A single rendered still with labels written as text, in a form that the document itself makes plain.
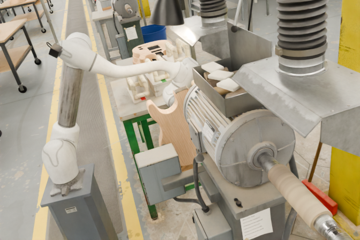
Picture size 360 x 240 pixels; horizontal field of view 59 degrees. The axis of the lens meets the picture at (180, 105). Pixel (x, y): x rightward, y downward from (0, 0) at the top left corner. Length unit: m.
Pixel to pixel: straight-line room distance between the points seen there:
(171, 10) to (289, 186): 0.72
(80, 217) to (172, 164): 0.91
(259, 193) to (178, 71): 0.87
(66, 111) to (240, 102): 1.23
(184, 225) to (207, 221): 1.25
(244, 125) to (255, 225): 0.42
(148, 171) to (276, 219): 0.49
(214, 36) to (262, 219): 0.66
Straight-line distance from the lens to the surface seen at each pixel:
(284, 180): 0.87
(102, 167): 3.24
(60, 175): 1.89
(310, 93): 0.68
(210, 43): 1.17
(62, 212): 2.00
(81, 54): 1.63
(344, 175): 2.33
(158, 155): 1.26
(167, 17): 1.21
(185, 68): 1.70
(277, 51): 0.74
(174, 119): 1.42
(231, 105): 0.91
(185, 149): 1.52
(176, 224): 2.51
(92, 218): 2.03
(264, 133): 0.94
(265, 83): 0.74
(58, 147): 1.85
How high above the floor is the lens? 1.86
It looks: 28 degrees down
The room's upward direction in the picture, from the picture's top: 11 degrees counter-clockwise
